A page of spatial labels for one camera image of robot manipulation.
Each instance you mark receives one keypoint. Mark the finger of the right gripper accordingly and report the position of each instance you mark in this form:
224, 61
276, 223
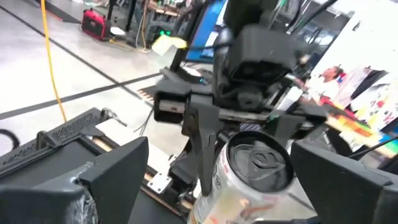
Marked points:
203, 146
286, 127

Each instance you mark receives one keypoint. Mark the red black equipment case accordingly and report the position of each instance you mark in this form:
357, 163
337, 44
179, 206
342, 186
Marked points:
94, 26

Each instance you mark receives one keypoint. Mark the tall silver can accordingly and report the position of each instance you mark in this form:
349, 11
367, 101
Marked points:
236, 199

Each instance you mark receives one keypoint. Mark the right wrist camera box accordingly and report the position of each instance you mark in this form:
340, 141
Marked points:
261, 46

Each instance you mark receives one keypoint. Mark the wooden top workbench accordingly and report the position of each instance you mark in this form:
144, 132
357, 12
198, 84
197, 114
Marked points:
351, 124

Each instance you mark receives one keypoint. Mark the person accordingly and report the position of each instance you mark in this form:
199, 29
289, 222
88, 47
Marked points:
326, 84

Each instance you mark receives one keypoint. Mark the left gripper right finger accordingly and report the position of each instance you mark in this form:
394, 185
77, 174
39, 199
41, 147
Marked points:
342, 193

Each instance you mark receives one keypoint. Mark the grey computer monitor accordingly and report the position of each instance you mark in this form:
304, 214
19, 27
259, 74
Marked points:
206, 31

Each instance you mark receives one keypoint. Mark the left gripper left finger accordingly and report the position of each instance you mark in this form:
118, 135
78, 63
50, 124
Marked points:
109, 193

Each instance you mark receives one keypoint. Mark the silver metal bracket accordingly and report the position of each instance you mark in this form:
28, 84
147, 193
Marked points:
159, 183

